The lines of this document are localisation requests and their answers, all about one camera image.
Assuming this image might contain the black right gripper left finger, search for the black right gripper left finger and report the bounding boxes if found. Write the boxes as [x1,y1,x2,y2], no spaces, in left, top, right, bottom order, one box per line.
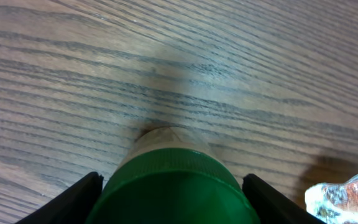
[16,172,104,224]

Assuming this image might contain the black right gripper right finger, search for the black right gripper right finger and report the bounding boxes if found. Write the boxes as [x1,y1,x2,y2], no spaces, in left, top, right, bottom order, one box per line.
[242,174,325,224]

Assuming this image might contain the beige brown snack pouch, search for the beige brown snack pouch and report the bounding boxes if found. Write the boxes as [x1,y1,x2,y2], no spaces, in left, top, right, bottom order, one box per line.
[305,174,358,224]

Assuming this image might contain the green lid jar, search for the green lid jar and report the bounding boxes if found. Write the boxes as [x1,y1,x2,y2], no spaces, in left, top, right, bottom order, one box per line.
[86,127,260,224]

